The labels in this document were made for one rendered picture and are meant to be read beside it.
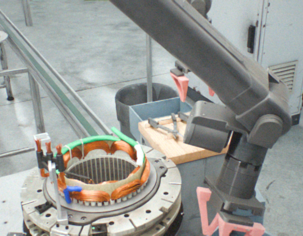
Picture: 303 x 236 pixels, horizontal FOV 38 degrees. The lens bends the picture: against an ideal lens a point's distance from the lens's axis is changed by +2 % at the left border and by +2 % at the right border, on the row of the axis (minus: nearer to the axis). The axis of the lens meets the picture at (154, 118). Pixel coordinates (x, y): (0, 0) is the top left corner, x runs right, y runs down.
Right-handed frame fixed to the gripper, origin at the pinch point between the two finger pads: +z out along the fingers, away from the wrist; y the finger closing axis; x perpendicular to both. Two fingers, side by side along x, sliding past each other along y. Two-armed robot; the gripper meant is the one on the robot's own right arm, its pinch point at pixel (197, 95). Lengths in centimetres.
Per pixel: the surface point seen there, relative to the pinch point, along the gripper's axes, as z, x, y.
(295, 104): 95, -145, -166
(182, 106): 11.1, -16.8, -4.3
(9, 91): 104, -292, 26
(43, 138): -2.2, 10.1, 41.0
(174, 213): 9.3, 29.6, 21.1
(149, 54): 17, -84, -22
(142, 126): 8.6, -5.5, 13.3
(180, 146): 8.7, 8.3, 8.9
